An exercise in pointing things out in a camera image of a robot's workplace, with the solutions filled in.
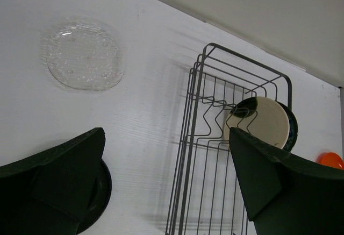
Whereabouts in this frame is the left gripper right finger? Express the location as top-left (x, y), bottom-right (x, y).
top-left (229, 127), bottom-right (343, 234)

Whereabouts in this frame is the grey wire dish rack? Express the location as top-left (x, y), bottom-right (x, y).
top-left (165, 43), bottom-right (292, 234)

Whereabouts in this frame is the cream plate with flowers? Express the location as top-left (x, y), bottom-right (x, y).
top-left (223, 96), bottom-right (290, 149)

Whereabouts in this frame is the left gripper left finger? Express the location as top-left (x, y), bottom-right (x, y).
top-left (1, 127), bottom-right (105, 234)

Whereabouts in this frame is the blue patterned plate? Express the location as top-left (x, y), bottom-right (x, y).
top-left (278, 102), bottom-right (298, 152)

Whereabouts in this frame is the black plate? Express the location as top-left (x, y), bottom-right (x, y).
top-left (76, 160), bottom-right (112, 234)

